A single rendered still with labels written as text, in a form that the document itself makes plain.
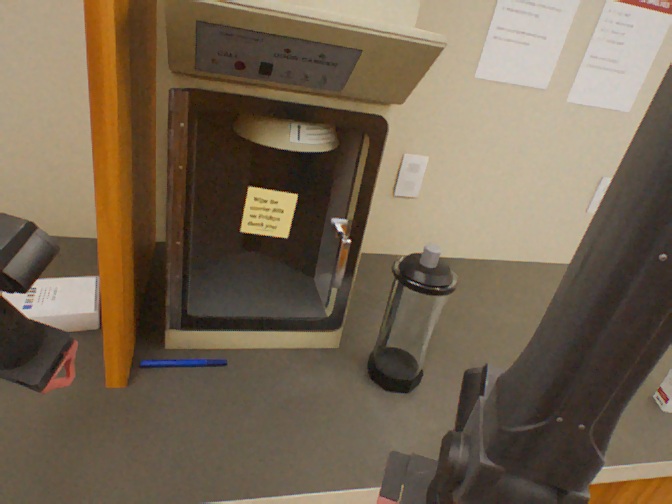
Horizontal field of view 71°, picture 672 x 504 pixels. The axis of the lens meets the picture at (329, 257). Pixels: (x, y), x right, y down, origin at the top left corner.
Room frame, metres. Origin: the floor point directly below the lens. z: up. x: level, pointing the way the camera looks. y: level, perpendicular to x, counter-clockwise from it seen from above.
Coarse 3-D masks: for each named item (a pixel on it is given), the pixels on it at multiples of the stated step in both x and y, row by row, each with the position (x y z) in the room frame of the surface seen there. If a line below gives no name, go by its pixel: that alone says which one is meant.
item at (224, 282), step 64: (192, 128) 0.64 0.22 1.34; (256, 128) 0.66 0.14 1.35; (320, 128) 0.69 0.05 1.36; (384, 128) 0.72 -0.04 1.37; (192, 192) 0.64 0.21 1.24; (320, 192) 0.69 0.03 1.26; (192, 256) 0.64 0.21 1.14; (256, 256) 0.67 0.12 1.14; (320, 256) 0.70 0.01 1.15; (192, 320) 0.64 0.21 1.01; (256, 320) 0.67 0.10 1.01; (320, 320) 0.71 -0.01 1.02
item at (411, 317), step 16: (400, 272) 0.67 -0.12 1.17; (400, 288) 0.67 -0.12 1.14; (432, 288) 0.64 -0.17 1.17; (448, 288) 0.65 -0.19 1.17; (400, 304) 0.66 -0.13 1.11; (416, 304) 0.65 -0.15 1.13; (432, 304) 0.65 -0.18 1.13; (384, 320) 0.68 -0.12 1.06; (400, 320) 0.66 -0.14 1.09; (416, 320) 0.65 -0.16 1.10; (432, 320) 0.66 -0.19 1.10; (384, 336) 0.67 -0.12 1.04; (400, 336) 0.65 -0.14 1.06; (416, 336) 0.65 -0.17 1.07; (432, 336) 0.67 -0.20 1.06; (384, 352) 0.66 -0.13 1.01; (400, 352) 0.65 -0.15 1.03; (416, 352) 0.65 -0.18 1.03; (384, 368) 0.66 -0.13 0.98; (400, 368) 0.65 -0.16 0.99; (416, 368) 0.66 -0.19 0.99
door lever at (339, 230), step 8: (336, 224) 0.70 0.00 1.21; (336, 232) 0.70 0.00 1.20; (344, 232) 0.71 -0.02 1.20; (344, 240) 0.66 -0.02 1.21; (344, 248) 0.66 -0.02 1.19; (336, 256) 0.67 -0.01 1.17; (344, 256) 0.66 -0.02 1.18; (336, 264) 0.66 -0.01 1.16; (344, 264) 0.66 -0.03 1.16; (336, 272) 0.66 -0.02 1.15; (336, 280) 0.66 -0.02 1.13
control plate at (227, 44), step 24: (216, 24) 0.56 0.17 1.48; (216, 48) 0.59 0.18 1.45; (240, 48) 0.59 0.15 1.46; (264, 48) 0.60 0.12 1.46; (312, 48) 0.61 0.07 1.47; (336, 48) 0.61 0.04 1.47; (216, 72) 0.62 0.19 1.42; (240, 72) 0.63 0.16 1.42; (312, 72) 0.64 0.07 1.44; (336, 72) 0.64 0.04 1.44
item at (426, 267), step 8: (424, 248) 0.69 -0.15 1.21; (432, 248) 0.69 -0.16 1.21; (440, 248) 0.70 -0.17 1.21; (408, 256) 0.70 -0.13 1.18; (416, 256) 0.71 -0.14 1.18; (424, 256) 0.69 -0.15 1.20; (432, 256) 0.68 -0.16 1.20; (400, 264) 0.69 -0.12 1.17; (408, 264) 0.68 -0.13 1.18; (416, 264) 0.68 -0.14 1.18; (424, 264) 0.68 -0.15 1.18; (432, 264) 0.68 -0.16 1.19; (440, 264) 0.70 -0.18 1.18; (408, 272) 0.67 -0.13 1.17; (416, 272) 0.66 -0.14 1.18; (424, 272) 0.66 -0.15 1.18; (432, 272) 0.67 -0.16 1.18; (440, 272) 0.67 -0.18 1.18; (448, 272) 0.68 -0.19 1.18; (416, 280) 0.65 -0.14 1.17; (424, 280) 0.65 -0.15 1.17; (432, 280) 0.65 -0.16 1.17; (440, 280) 0.66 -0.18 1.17; (448, 280) 0.67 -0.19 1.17
